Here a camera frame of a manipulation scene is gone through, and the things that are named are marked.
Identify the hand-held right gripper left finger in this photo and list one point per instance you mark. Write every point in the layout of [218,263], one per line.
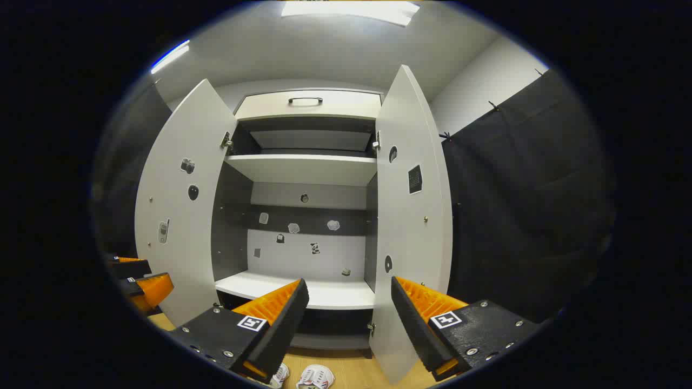
[284,329]

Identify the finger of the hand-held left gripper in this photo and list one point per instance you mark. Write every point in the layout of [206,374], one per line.
[132,268]
[157,289]

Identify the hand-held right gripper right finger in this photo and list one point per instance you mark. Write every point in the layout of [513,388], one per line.
[413,329]

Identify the white striped shoe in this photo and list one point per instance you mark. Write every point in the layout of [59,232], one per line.
[315,376]
[278,375]

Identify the white shoe cabinet door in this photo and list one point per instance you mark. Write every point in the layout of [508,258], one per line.
[411,232]
[178,216]

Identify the white shoe cabinet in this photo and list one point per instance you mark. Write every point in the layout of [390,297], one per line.
[308,254]

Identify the white cabinet shelf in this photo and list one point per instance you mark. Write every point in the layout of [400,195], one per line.
[335,294]
[303,168]

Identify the white cabinet drawer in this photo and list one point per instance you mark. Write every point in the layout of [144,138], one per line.
[335,105]

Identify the black backdrop cloth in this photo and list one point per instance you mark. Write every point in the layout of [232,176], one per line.
[530,205]

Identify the ceiling light strip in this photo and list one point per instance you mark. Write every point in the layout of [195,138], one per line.
[170,56]

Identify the ceiling light panel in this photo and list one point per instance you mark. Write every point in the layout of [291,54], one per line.
[351,11]

